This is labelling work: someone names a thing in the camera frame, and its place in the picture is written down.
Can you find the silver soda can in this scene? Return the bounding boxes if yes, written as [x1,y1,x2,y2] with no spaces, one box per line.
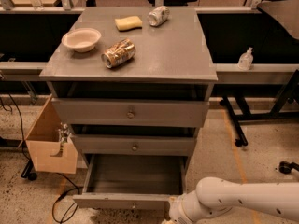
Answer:
[148,6,170,27]

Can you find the clear sanitizer pump bottle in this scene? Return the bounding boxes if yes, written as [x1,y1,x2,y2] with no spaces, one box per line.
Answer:
[237,47,253,70]

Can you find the grey drawer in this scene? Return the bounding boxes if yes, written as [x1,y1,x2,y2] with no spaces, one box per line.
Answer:
[71,134,195,156]
[74,154,186,210]
[52,98,209,128]

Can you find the yellow sponge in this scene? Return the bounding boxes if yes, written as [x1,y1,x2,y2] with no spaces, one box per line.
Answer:
[115,16,143,31]

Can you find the white foam-padded gripper body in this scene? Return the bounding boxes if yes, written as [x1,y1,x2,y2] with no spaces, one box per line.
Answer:
[161,197,187,224]

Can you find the cardboard box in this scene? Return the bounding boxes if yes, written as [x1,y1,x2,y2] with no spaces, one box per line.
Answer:
[25,96,78,174]

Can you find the black table leg frame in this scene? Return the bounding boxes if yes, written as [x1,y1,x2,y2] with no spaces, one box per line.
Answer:
[220,70,299,147]

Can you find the grey middle drawer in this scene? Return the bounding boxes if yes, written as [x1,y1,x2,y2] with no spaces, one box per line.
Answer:
[71,134,195,156]

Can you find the gold crushed soda can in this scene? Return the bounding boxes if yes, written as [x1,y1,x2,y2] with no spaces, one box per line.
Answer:
[101,38,136,69]

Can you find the white paper bowl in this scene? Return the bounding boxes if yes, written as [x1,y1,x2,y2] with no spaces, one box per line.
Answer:
[62,28,102,53]

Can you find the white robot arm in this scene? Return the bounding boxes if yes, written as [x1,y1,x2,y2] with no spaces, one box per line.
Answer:
[162,177,299,224]

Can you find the grey drawer cabinet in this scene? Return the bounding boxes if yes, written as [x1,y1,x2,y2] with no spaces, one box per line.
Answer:
[39,6,219,173]

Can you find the black floor cable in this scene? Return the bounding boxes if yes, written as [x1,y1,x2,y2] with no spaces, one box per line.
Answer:
[50,173,84,224]

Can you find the grey top drawer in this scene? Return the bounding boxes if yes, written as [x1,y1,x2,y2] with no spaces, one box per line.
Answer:
[52,98,209,128]

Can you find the black caster wheel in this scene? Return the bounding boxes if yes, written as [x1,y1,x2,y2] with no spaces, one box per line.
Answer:
[278,161,299,175]

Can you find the grey bottom drawer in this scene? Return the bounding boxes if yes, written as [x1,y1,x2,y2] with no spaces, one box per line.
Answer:
[74,154,186,210]

